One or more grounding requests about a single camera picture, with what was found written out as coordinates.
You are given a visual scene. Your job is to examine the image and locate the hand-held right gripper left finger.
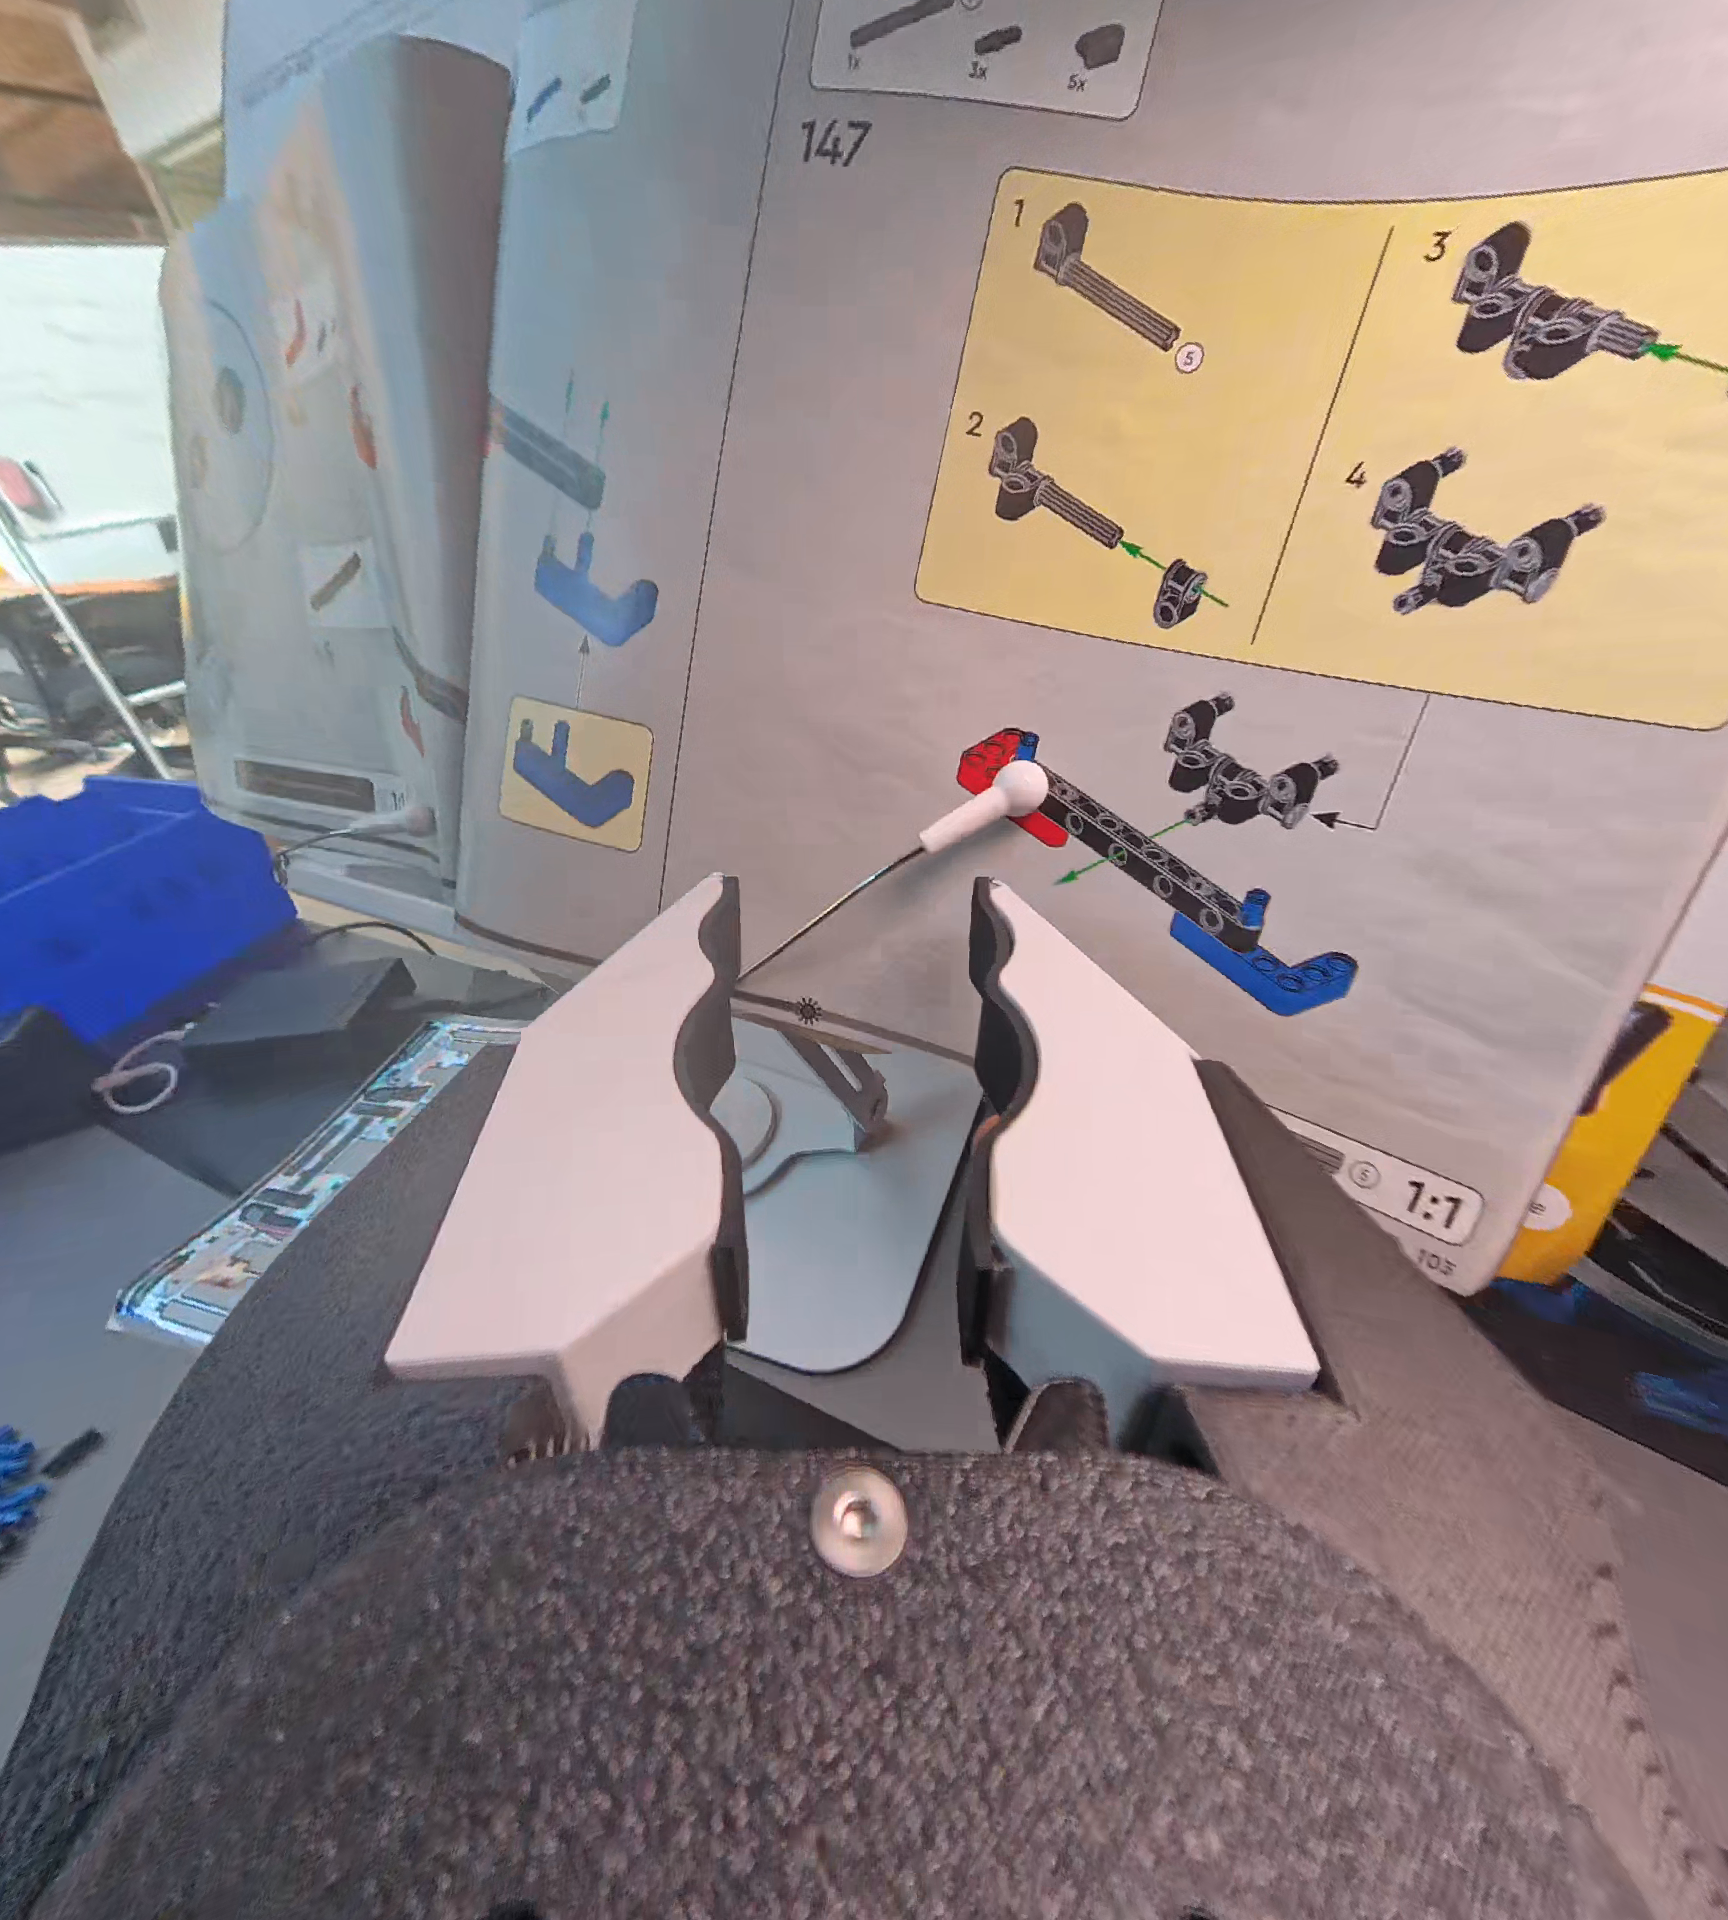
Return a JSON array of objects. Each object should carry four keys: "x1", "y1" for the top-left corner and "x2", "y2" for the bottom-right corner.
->
[{"x1": 384, "y1": 874, "x2": 749, "y2": 1389}]

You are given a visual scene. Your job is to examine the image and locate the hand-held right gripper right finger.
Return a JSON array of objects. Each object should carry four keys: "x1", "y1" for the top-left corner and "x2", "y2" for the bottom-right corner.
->
[{"x1": 958, "y1": 880, "x2": 1324, "y2": 1394}]

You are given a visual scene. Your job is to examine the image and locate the grey instruction booklet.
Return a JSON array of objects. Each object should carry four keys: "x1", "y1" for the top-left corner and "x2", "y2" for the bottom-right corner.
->
[{"x1": 158, "y1": 0, "x2": 1728, "y2": 1299}]

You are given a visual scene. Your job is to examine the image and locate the shiny sticker sheet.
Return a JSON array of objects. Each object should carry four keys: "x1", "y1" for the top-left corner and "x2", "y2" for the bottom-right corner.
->
[{"x1": 106, "y1": 1020, "x2": 522, "y2": 1339}]

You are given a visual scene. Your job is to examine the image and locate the flat black box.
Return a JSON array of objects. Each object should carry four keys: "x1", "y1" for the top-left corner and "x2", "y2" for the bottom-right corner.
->
[{"x1": 179, "y1": 951, "x2": 424, "y2": 1074}]

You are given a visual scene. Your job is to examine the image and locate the blue plastic bin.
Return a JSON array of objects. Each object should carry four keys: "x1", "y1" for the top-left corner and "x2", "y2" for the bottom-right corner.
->
[{"x1": 0, "y1": 774, "x2": 300, "y2": 1051}]

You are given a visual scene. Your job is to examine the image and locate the black toy set box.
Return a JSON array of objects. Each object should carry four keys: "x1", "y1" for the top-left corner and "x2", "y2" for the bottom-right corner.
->
[{"x1": 1464, "y1": 959, "x2": 1728, "y2": 1502}]

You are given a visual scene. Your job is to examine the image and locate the white cord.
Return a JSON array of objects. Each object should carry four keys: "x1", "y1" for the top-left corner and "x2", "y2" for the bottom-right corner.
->
[{"x1": 94, "y1": 1042, "x2": 188, "y2": 1115}]

